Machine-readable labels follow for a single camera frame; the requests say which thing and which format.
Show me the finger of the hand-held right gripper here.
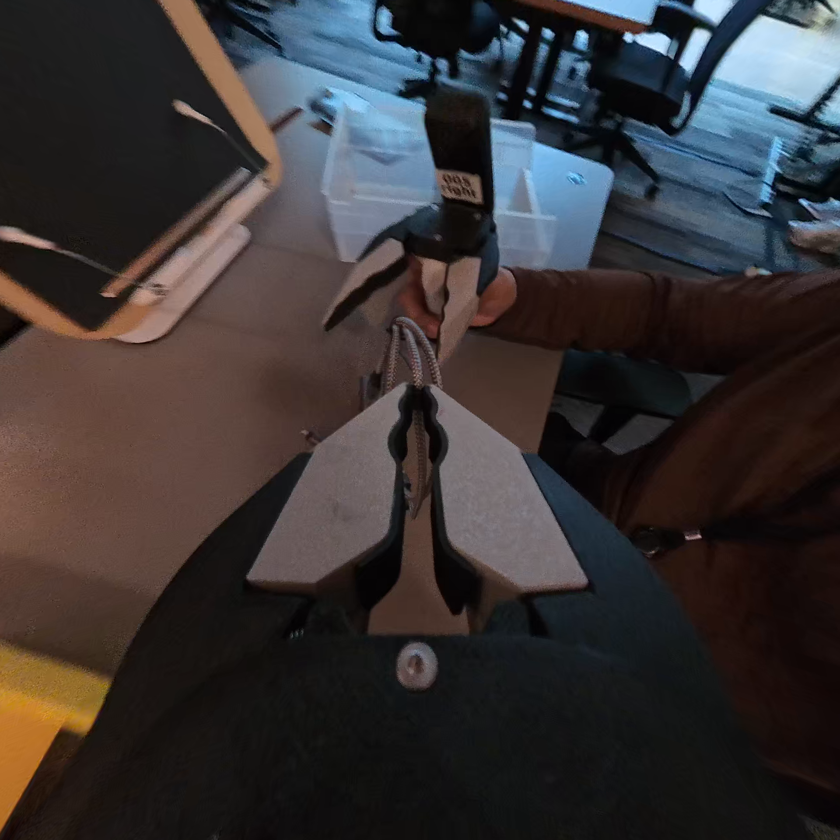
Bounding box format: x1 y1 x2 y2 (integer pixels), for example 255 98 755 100
322 239 409 331
419 256 485 367

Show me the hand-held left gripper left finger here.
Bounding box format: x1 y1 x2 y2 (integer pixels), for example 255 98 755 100
246 384 413 634

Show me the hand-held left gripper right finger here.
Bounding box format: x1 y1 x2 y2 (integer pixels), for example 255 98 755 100
419 386 589 634

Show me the grey braided usb-c cable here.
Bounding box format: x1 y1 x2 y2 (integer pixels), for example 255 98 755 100
377 317 448 521

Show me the person's right forearm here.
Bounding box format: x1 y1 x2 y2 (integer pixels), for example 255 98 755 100
486 266 840 376

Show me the person's right hand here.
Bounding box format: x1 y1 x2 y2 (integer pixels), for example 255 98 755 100
399 259 519 337

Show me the clear plastic organizer box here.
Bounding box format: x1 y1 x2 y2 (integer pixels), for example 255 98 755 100
320 101 559 271

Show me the black office chair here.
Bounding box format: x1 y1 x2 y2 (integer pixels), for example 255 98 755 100
567 0 775 199
554 351 697 454
373 0 508 99

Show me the white divider stand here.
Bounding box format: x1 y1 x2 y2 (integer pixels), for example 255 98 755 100
98 167 273 344

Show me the wooden table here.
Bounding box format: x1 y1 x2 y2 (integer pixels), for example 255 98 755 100
499 0 665 122

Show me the person's torso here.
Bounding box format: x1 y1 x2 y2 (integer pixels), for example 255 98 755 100
538 328 840 795

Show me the black desk divider panel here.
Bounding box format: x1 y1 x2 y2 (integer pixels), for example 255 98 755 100
0 0 284 342

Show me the yellow box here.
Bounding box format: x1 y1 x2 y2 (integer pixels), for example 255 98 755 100
0 642 112 824

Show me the white elastic cord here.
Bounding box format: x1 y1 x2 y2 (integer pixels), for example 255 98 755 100
0 225 168 296
172 100 266 173

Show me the black strap with metal ring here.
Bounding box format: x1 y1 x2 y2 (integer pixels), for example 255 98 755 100
630 517 840 559

